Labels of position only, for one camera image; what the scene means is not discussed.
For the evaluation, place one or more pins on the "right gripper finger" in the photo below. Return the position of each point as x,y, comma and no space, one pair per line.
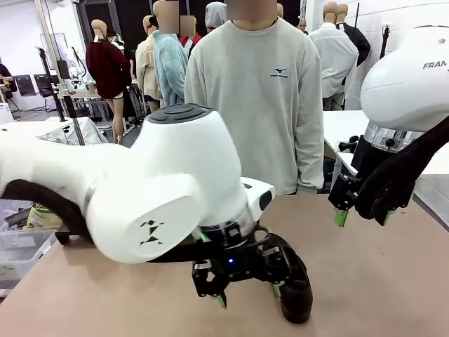
390,217
342,218

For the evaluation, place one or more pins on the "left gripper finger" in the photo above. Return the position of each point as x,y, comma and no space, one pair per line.
221,300
277,281

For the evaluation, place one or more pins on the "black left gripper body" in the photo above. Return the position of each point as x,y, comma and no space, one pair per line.
238,267

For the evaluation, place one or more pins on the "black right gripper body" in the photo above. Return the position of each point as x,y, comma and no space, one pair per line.
345,191

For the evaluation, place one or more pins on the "black leather buckle shoe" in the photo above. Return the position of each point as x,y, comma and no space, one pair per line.
298,305

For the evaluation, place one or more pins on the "person's left grey-sleeved forearm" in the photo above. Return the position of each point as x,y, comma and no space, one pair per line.
310,158

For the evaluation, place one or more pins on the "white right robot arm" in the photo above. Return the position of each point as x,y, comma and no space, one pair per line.
403,87

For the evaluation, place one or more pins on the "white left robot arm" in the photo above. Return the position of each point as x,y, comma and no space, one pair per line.
158,175

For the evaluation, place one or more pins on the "black metal shoe stand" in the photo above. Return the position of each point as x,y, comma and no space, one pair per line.
65,238

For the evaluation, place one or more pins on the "black light stand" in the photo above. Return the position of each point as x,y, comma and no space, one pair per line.
60,109

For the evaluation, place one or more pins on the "white side table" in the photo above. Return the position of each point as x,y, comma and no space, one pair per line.
343,123

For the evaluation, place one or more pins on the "person in grey sweatshirt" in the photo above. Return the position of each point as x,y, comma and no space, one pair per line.
252,105

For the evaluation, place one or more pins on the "white shirt mannequin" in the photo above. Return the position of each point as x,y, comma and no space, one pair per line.
333,59

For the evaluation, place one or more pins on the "black jacket mannequin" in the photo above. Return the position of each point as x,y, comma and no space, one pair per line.
360,44

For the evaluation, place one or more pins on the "black tripod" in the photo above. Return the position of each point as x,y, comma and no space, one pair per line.
385,42

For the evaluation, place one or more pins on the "grey tarp cover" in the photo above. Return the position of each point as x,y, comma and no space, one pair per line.
94,133

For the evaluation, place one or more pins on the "yellow green snack bag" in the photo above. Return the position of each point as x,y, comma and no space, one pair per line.
42,219

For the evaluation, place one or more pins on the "clear plastic storage box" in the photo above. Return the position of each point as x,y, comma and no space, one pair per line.
21,252

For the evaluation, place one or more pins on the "red jacket mannequin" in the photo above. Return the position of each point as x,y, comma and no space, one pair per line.
194,40

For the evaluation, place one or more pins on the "light blue fleece mannequin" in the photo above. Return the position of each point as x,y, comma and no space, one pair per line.
168,63

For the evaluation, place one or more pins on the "slanted metal pole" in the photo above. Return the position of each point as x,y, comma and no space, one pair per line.
75,126

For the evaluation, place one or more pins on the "grey hoodie mannequin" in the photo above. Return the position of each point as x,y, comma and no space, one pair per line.
215,15

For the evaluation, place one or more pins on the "beige jacket mannequin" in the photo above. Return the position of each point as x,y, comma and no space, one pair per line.
145,66

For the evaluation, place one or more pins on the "background work desk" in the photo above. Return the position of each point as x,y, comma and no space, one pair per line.
84,94

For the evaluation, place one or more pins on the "maroon sweater mannequin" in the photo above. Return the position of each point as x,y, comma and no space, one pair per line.
105,70

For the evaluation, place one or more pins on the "white work table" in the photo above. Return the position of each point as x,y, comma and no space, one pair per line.
21,128

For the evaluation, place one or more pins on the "black office chair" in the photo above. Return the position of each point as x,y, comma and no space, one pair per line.
25,86
45,87

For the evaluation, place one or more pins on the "seated background person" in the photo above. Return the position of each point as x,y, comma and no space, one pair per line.
5,80

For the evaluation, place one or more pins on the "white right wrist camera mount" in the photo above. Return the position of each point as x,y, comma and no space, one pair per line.
345,145

